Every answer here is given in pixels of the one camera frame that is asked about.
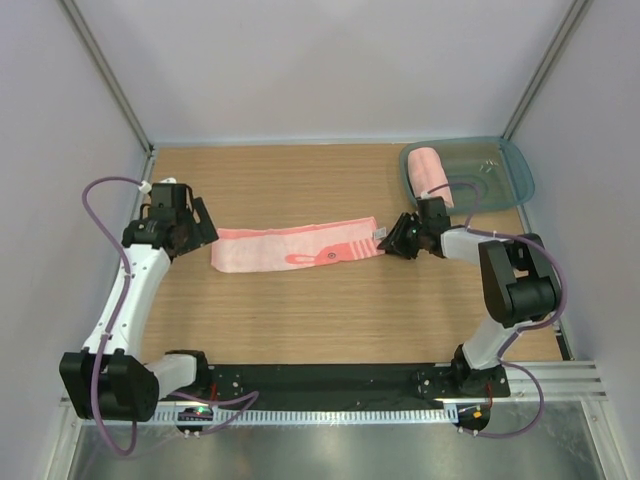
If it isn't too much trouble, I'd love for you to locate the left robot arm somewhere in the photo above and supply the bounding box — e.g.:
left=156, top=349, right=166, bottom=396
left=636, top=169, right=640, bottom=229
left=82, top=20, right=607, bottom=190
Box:
left=59, top=178, right=218, bottom=422

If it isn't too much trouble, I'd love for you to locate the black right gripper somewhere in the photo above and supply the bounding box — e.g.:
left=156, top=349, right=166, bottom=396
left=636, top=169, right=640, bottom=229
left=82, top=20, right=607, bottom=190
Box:
left=378, top=213, right=428, bottom=260

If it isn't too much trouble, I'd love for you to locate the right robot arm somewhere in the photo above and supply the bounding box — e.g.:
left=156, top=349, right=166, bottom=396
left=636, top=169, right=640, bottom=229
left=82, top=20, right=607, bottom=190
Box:
left=378, top=197, right=563, bottom=396

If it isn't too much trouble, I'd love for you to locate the aluminium front rail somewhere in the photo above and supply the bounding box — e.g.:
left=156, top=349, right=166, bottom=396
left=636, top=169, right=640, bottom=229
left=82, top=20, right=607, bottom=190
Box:
left=59, top=360, right=609, bottom=407

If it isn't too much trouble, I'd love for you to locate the aluminium frame post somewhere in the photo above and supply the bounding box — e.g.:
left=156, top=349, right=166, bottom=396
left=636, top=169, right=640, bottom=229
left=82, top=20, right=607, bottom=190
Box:
left=501, top=0, right=593, bottom=140
left=58, top=0, right=154, bottom=156

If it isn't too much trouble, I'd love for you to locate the slotted cable duct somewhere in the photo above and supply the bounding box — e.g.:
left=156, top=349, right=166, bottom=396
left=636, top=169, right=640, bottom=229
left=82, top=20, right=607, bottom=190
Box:
left=149, top=405, right=458, bottom=426

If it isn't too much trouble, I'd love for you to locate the small pink cloth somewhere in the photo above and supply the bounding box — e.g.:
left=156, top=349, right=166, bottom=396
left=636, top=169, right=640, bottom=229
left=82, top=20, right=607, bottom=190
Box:
left=211, top=217, right=387, bottom=274

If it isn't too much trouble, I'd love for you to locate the teal plastic tray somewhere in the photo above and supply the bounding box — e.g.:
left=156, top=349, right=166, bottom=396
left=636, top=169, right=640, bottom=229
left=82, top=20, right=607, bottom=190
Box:
left=399, top=137, right=535, bottom=214

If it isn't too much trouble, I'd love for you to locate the right aluminium frame post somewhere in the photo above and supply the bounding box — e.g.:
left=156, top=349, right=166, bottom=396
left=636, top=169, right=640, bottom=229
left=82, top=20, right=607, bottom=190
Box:
left=501, top=0, right=593, bottom=140

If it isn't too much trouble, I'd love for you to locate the left aluminium frame post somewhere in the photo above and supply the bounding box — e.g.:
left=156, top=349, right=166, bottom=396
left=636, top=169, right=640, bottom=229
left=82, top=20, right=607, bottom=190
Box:
left=58, top=0, right=154, bottom=156

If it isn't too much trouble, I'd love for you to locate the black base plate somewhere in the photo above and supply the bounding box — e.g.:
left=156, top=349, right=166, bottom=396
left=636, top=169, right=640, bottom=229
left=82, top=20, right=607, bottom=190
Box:
left=153, top=362, right=511, bottom=404

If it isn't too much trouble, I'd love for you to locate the large pink towel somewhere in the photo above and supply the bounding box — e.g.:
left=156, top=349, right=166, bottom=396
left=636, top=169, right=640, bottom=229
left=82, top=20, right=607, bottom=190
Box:
left=407, top=147, right=454, bottom=208

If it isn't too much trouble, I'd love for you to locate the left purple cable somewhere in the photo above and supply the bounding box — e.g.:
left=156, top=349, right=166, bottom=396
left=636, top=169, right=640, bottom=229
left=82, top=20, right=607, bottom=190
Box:
left=82, top=175, right=261, bottom=457

